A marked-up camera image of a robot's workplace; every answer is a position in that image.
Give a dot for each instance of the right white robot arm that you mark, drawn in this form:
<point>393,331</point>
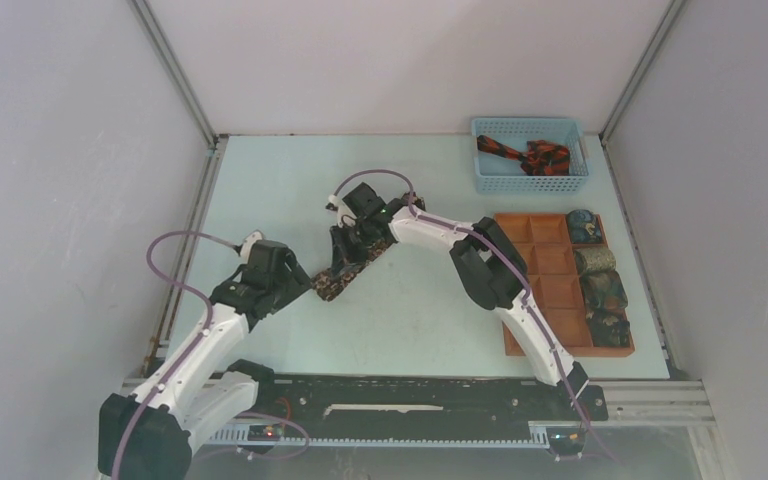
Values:
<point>491,270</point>

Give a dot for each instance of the blue rolled tie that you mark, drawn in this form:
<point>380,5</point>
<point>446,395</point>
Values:
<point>584,227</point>

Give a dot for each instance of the blue plastic basket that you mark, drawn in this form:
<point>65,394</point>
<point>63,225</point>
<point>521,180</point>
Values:
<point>496,175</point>

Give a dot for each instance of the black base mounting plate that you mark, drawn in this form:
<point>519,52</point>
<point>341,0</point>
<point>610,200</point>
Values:
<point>461,428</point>

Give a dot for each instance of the wooden compartment tray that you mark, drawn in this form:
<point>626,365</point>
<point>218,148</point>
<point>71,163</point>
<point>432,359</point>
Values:
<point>542,240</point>

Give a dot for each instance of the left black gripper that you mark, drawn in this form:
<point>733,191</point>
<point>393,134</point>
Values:
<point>298,283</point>

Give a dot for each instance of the dark camo rolled tie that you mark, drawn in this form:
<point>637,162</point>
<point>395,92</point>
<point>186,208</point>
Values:
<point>608,329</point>

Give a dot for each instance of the olive rolled tie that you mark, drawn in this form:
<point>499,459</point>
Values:
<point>595,259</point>

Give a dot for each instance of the aluminium frame rail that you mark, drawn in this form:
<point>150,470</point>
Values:
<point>656,404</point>

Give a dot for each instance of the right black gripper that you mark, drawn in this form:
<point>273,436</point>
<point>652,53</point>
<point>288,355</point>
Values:
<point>340,249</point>

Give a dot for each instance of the red black patterned tie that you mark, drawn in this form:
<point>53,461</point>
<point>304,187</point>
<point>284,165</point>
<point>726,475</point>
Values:
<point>541,158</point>

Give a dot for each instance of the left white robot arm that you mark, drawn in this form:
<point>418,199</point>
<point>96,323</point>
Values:
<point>155,431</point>

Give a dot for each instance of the brown floral tie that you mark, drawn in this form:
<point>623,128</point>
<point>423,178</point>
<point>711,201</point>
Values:
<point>328,288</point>

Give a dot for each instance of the green camo rolled tie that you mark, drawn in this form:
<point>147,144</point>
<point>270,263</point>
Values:
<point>604,291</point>

